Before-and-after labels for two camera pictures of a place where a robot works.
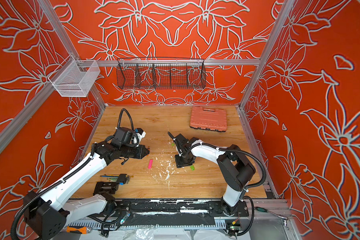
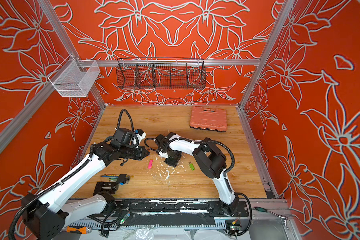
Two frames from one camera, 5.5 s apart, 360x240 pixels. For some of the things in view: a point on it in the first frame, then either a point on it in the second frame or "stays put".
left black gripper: [142, 153] stays put
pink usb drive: [150, 164] stays put
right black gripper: [179, 162] → [173, 162]
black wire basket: [161, 73] stays put
